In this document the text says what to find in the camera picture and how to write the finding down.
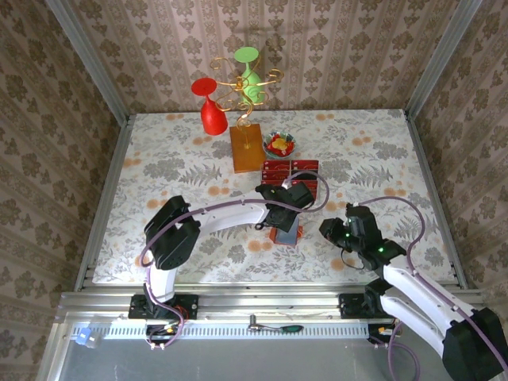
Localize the orange card holder wallet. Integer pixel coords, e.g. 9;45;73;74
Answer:
268;221;304;248

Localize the gold wire rack wooden base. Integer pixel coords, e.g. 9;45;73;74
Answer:
209;56;283;175

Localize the aluminium table side rail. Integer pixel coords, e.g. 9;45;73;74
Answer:
75;117;134;293
402;110;469;289

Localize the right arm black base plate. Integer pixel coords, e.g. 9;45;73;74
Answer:
339;292;384;320

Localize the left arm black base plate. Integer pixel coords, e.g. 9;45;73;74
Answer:
129;294;199;321

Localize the aluminium mounting rail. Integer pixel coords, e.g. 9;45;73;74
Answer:
55;287;493;325

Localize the blue connector block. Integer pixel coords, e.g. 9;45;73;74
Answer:
73;327;100;350

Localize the black connector yellow plug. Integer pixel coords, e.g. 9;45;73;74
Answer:
368;323;398;344
145;323;182;344

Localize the small bowl of candies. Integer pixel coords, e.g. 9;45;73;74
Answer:
262;130;298;159

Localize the green wine glass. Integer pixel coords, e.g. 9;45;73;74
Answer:
233;46;266;105

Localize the red wine glass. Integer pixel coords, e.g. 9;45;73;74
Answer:
190;77;229;137

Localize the aluminium frame post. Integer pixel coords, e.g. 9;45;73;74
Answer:
45;0;130;128
404;0;483;118

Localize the white slotted cable duct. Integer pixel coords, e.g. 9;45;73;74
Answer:
94;321;370;341

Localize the grey metal panel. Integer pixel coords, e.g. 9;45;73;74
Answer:
59;337;449;381

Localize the floral tablecloth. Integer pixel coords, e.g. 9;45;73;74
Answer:
91;109;457;285

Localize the ratchet wrench green handle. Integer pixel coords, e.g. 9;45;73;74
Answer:
248;314;305;333

